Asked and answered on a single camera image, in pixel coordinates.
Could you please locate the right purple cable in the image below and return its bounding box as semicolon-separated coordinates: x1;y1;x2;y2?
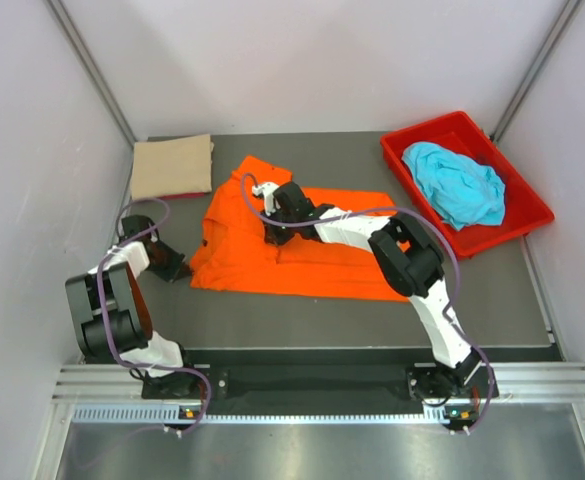
240;172;497;434

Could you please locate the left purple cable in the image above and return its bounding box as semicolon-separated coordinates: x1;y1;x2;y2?
95;197;216;439

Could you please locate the orange t shirt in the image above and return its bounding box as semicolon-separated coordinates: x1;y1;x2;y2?
190;156;407;303

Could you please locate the blue t shirt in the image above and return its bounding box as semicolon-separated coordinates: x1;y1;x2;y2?
402;142;506;231

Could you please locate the folded beige t shirt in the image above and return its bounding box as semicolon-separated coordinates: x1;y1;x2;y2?
129;134;214;200

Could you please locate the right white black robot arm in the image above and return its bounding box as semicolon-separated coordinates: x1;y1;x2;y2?
251;182;482;402

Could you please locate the aluminium frame rail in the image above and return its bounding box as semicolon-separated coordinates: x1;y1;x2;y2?
52;362;585;404

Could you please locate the purple cable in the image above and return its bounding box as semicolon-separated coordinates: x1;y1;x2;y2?
240;172;497;434
95;197;216;439

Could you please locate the red plastic bin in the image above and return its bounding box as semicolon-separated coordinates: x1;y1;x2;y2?
380;111;554;259

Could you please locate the folded red t shirt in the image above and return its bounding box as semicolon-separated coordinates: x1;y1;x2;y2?
158;192;209;201

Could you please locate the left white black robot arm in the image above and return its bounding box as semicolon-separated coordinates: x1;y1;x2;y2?
65;215;202;399

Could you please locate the grey slotted cable duct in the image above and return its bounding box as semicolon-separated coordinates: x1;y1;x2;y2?
72;404;449;425

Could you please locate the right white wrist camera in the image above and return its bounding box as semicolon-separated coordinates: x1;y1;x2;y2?
251;182;280;217

